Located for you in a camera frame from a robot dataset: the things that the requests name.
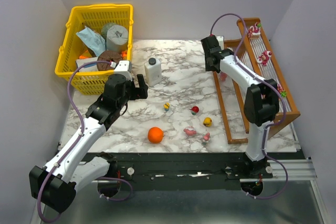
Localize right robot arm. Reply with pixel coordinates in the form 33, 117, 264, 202
201, 35, 279, 174

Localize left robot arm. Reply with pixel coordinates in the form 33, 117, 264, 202
29, 74, 148, 214

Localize white blue box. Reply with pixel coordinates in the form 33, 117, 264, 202
76, 57, 98, 72

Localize brown tape roll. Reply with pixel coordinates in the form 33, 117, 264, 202
97, 50, 123, 71

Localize small minion toy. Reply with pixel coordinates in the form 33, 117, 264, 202
163, 102, 170, 112

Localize grey tape roll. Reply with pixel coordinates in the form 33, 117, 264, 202
106, 25, 129, 54

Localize yellow plastic basket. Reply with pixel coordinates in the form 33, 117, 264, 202
55, 4, 134, 95

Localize light blue plastic pouch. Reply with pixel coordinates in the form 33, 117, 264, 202
76, 26, 106, 57

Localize orange bottle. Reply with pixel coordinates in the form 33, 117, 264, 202
121, 50, 128, 60

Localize pink strawberry bear toy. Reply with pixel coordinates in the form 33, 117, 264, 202
257, 50, 272, 66

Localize white bottle black cap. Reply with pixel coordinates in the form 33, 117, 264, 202
144, 57, 162, 87

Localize pink white toy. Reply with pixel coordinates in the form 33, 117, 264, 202
183, 126, 197, 136

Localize pink bunny figure toy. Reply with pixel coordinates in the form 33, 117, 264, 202
202, 132, 211, 145

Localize red hat figure toy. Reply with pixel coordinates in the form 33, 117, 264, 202
190, 106, 199, 115

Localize red white bear toy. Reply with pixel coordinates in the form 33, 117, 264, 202
247, 22, 261, 39

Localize pink round toy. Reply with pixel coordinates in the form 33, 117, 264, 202
219, 72, 227, 82

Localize yellow duck toy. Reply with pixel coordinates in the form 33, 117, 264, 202
203, 117, 212, 127

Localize orange fruit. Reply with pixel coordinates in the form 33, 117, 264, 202
148, 127, 164, 144

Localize green ball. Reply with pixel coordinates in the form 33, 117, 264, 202
101, 22, 116, 39

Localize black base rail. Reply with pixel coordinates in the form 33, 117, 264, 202
86, 152, 274, 192

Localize brown tiered wooden shelf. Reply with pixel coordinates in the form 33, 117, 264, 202
201, 18, 300, 147

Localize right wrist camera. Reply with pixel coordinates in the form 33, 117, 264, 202
216, 36, 225, 50

